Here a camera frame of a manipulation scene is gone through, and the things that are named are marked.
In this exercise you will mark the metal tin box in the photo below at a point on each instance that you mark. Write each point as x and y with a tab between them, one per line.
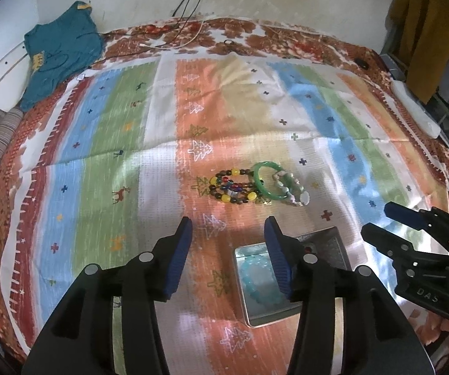
326	248

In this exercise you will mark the colourful striped blanket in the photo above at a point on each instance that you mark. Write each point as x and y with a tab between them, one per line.
111	125

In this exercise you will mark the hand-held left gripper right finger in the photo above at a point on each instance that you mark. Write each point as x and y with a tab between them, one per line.
277	258

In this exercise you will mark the mustard yellow garment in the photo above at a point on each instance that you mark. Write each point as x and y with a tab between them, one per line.
423	27

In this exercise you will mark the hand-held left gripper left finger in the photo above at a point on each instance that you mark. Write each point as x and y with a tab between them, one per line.
177	258

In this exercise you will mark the floral bedsheet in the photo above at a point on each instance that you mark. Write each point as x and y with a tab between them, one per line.
287	41

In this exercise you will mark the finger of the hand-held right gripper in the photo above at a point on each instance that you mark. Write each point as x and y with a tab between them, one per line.
404	215
384	240

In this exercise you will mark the green jade bangle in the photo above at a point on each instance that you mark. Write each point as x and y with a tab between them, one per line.
256	181

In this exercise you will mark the white power strip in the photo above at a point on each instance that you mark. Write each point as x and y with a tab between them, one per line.
415	109

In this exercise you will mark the teal shirt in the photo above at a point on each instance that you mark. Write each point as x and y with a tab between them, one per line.
64	47

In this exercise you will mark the white headboard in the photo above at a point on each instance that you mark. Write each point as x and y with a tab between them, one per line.
2	47

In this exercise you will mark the small black object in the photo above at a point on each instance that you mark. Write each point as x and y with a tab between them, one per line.
361	62

